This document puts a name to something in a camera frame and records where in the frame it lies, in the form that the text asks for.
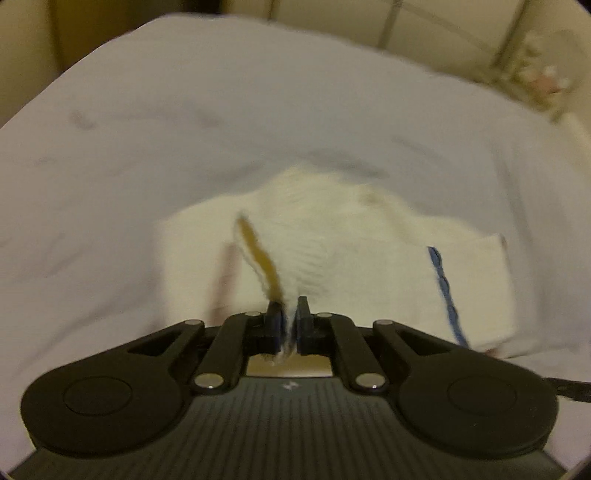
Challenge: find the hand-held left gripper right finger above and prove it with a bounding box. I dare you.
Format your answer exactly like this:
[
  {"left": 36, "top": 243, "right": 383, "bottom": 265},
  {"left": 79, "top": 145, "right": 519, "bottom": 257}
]
[{"left": 295, "top": 296, "right": 458, "bottom": 396}]

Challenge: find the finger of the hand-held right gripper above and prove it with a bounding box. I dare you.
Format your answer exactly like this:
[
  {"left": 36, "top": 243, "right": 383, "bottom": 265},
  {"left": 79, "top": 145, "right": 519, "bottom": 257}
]
[{"left": 545, "top": 377, "right": 591, "bottom": 404}]

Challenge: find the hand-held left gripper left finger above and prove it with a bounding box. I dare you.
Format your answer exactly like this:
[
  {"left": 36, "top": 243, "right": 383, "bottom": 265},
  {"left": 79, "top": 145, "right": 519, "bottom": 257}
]
[{"left": 127, "top": 300, "right": 291, "bottom": 396}]

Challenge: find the white knit sweater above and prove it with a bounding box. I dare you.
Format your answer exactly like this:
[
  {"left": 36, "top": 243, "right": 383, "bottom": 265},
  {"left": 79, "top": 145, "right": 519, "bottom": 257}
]
[{"left": 156, "top": 165, "right": 517, "bottom": 366}]

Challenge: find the bed with grey sheet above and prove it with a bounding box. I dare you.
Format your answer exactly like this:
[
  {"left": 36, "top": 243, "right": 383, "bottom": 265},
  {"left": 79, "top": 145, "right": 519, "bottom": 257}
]
[{"left": 0, "top": 13, "right": 591, "bottom": 464}]

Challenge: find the white wardrobe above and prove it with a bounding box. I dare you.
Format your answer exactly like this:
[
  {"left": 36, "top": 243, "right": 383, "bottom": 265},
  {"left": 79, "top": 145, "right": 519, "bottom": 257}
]
[{"left": 221, "top": 0, "right": 536, "bottom": 86}]

